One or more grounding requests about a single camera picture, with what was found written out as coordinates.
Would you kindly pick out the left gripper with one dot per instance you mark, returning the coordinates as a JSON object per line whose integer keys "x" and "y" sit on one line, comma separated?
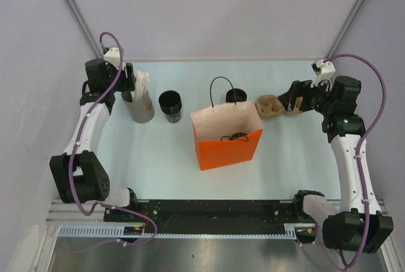
{"x": 128, "y": 83}

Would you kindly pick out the black ribbed coffee cup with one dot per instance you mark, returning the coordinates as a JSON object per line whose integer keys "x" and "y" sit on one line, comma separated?
{"x": 236, "y": 95}

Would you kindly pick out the aluminium frame rail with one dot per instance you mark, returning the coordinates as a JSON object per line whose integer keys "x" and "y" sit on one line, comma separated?
{"x": 61, "y": 213}

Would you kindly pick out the orange paper bag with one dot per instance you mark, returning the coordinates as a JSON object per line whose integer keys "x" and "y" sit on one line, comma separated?
{"x": 212, "y": 126}

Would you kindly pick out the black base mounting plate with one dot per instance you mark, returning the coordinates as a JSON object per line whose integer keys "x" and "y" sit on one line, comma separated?
{"x": 220, "y": 213}

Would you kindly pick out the black smooth coffee cup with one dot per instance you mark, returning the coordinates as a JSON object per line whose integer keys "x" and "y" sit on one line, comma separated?
{"x": 171, "y": 105}

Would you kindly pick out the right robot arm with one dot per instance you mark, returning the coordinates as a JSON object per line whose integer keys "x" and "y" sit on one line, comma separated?
{"x": 358, "y": 222}

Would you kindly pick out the grey straw holder cup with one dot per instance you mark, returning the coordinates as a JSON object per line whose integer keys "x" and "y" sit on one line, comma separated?
{"x": 140, "y": 112}

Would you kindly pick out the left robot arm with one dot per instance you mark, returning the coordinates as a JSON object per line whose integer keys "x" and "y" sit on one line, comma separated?
{"x": 78, "y": 174}

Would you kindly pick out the black cup lid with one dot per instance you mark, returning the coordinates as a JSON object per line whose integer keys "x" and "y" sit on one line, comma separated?
{"x": 239, "y": 136}

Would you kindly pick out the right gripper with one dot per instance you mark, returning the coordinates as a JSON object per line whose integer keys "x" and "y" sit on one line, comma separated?
{"x": 305, "y": 90}

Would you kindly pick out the white cable duct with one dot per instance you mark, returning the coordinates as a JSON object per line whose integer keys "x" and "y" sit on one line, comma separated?
{"x": 285, "y": 231}

